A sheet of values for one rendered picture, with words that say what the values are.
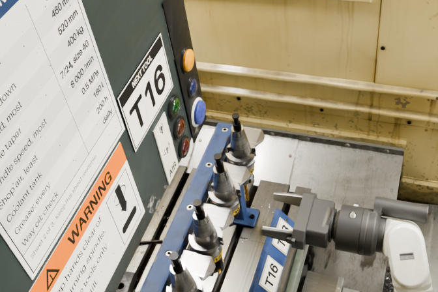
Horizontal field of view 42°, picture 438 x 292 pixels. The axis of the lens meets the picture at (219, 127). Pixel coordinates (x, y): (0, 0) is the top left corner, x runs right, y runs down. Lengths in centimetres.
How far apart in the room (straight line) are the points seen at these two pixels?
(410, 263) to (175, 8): 66
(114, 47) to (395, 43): 103
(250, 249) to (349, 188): 39
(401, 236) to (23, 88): 80
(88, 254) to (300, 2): 102
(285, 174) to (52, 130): 131
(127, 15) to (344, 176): 124
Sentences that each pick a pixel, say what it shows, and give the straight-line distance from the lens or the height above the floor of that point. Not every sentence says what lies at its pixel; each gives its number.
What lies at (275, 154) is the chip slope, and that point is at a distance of 172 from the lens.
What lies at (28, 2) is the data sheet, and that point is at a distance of 40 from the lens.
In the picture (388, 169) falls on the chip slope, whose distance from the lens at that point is 169.
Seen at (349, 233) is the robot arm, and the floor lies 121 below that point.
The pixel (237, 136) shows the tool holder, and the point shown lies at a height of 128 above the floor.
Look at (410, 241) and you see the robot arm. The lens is 107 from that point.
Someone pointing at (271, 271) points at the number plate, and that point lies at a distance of 136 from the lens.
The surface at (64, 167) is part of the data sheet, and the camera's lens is 46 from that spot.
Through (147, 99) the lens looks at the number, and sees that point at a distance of 56.
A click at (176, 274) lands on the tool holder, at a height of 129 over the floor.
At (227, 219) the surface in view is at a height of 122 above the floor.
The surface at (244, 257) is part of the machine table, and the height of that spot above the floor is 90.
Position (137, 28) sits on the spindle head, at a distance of 53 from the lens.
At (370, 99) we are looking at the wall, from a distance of 158.
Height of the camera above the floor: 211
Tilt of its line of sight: 44 degrees down
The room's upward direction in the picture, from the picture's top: 10 degrees counter-clockwise
